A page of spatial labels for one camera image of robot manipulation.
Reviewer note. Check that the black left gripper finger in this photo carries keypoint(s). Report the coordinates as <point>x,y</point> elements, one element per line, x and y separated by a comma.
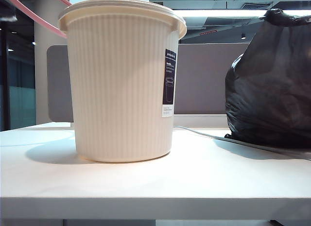
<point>8,18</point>

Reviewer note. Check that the black garbage bag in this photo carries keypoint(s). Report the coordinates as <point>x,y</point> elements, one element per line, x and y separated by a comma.
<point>267,90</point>

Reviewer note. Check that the cream ribbed plastic trash can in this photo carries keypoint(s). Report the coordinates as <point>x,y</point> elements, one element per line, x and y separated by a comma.
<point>116,90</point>

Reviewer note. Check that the grey rounded partition panel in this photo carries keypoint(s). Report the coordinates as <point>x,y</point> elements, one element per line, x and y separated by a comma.
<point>57,85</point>

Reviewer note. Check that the brown desk partition panel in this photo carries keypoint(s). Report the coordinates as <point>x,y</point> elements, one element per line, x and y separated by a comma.
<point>201,77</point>

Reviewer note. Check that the long ceiling light strip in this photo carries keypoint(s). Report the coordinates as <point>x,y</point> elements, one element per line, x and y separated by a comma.
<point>218,13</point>

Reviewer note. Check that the ceiling air vent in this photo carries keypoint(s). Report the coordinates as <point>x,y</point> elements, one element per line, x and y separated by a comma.
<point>255,5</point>

